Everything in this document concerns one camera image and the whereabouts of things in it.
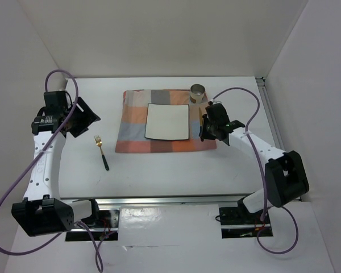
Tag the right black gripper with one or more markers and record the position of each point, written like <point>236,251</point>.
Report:
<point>203,130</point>

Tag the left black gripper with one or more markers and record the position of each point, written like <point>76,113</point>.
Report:
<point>87,116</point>

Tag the beige metal cup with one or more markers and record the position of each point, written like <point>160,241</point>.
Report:
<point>197,93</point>

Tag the gold fork green handle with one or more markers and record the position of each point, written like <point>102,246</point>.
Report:
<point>98,142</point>

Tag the square white plate black rim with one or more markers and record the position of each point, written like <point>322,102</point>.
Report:
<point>167,122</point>

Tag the checkered orange blue cloth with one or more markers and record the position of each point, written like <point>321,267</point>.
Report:
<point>131,136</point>

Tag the gold knife green handle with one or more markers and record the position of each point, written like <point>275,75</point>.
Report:
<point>200,116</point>

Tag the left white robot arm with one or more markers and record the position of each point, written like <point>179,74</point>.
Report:
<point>42,210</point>

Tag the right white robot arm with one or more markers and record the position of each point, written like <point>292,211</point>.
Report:
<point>283,174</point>

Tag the aluminium rail right side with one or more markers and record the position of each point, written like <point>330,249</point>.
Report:
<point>270,131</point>

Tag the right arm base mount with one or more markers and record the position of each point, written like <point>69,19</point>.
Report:
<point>237,223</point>

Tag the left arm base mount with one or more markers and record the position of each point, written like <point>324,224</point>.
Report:
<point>104,228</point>

